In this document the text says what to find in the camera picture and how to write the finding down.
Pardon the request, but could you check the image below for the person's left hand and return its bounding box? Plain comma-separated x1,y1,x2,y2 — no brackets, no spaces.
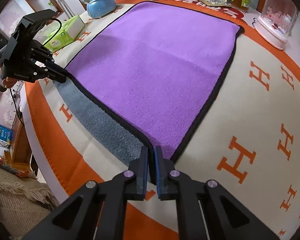
1,77,18,88

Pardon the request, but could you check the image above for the black cable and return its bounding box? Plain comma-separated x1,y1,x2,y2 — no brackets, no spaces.
41,17,63,46

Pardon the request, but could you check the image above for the wooden wall niche frame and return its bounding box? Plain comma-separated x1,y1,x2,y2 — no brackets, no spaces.
25,0,64,16

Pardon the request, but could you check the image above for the pink glass dome ornament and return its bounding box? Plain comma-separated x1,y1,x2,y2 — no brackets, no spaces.
254,0,299,50

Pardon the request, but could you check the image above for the orange cream H-pattern tablecloth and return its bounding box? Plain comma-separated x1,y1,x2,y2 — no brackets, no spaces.
21,0,300,239

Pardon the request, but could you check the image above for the purple grey microfiber towel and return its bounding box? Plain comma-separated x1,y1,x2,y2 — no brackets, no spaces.
55,2,244,164

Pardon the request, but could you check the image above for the blue printed package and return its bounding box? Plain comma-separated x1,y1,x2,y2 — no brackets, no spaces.
0,125,12,145

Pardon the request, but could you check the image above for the green tissue pack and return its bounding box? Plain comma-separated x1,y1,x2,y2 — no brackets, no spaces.
43,15,85,53

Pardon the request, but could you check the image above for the beige fringed blanket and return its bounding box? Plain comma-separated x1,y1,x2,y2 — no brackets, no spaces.
0,168,59,239

